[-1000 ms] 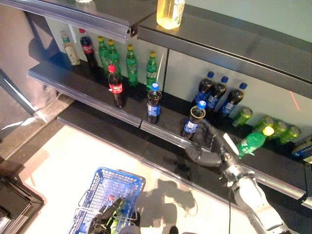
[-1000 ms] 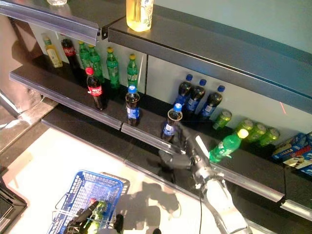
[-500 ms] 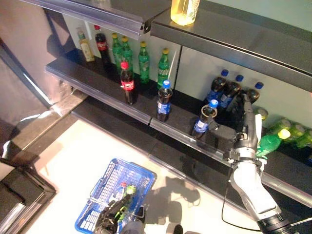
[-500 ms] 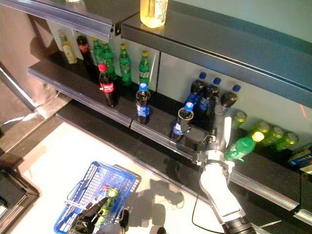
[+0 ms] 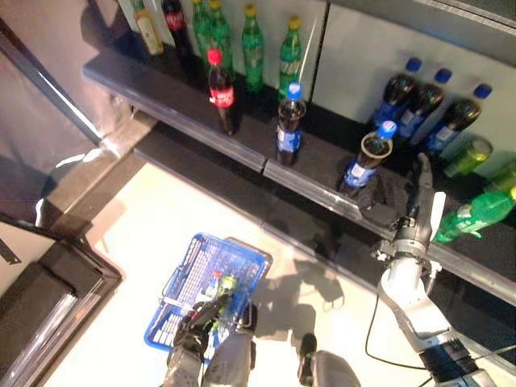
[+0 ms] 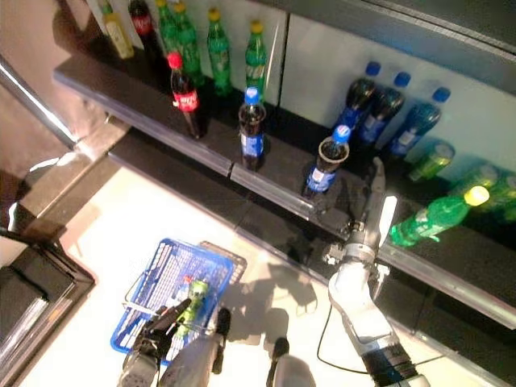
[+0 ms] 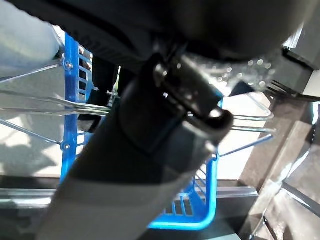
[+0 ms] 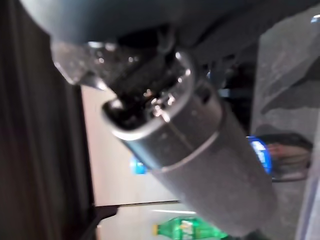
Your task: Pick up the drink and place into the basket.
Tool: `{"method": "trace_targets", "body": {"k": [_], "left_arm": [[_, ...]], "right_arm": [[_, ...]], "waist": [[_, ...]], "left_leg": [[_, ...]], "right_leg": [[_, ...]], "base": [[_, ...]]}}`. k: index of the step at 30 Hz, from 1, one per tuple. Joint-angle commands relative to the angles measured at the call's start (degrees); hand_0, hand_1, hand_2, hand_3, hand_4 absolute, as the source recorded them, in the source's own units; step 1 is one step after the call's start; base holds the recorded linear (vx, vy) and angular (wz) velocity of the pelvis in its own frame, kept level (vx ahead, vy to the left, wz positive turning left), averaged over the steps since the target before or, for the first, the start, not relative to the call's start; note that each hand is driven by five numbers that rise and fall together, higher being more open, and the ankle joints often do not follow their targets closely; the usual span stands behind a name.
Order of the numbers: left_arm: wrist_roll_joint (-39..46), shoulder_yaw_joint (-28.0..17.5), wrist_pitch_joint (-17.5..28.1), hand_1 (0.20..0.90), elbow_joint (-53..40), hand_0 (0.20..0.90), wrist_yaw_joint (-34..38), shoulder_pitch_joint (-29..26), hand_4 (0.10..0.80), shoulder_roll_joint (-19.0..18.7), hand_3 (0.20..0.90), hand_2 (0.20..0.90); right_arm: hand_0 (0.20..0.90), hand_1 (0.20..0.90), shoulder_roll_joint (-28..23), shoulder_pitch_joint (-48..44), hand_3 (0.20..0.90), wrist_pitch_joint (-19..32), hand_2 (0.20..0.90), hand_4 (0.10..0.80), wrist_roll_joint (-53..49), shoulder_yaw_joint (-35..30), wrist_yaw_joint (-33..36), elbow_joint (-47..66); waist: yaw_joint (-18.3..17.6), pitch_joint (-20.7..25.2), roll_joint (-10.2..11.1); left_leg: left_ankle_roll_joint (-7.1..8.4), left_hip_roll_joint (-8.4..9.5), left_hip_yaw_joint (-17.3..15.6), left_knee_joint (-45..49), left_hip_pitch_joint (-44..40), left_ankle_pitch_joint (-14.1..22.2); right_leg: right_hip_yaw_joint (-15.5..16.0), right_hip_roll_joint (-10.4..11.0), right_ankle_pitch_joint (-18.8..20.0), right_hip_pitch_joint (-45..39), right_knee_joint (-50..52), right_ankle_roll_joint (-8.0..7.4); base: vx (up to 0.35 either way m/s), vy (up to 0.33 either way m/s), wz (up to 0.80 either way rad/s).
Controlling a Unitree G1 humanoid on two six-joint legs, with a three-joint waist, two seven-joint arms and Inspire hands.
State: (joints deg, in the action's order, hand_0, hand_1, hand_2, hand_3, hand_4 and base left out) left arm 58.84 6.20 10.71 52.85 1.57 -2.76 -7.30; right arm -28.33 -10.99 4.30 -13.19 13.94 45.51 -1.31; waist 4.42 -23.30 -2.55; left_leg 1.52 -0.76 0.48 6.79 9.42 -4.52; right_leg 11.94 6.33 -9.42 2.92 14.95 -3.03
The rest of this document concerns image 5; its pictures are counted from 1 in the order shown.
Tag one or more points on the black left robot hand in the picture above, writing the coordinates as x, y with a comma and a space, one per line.
193, 330

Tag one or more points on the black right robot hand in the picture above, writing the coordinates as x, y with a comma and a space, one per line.
423, 213

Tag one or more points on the blue plastic shopping basket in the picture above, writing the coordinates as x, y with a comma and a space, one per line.
189, 258

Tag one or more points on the cola bottle blue label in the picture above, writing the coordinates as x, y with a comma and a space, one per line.
289, 133
423, 105
363, 165
397, 92
455, 121

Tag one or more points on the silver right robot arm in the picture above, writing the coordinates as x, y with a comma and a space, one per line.
407, 282

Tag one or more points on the yellow-green drink bottle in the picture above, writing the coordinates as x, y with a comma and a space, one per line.
469, 157

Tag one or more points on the black drink display shelf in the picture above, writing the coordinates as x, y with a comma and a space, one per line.
181, 84

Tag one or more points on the pale yellow drink bottle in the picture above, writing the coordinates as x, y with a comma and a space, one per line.
148, 32

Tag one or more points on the silver left robot leg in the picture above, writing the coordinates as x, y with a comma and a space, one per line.
230, 359

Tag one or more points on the silver robot leg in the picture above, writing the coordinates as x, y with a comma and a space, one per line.
230, 359
334, 369

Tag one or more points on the silver right robot leg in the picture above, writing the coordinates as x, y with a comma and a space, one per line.
334, 369

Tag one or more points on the dark glass-front display cabinet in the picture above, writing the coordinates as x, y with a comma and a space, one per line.
52, 282

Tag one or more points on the cola bottle red label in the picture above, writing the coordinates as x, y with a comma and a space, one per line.
175, 20
221, 94

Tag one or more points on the dark framed glass door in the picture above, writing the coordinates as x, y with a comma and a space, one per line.
60, 94

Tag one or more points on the clear shelf front rail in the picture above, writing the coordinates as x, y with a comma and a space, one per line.
314, 190
181, 126

